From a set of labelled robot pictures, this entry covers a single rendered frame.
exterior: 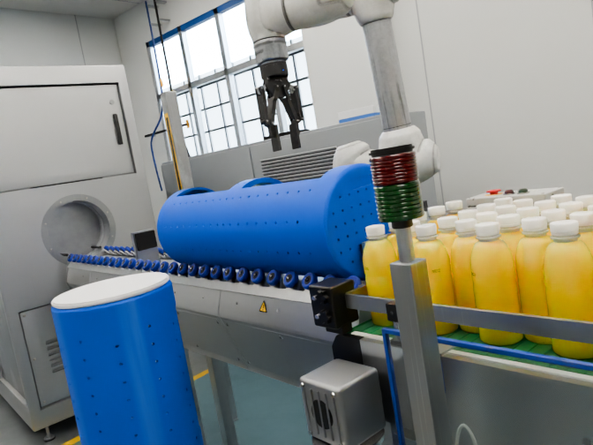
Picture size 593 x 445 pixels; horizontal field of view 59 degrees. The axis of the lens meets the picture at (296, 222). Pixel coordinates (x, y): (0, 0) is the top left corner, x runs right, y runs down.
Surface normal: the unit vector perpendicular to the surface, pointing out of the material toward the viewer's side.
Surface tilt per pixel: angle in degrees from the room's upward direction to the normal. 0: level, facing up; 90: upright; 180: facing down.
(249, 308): 71
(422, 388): 90
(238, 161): 90
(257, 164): 90
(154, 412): 87
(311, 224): 80
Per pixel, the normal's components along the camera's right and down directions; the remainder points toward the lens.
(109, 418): -0.08, 0.13
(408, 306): -0.75, 0.20
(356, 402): 0.64, -0.02
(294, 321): -0.76, -0.14
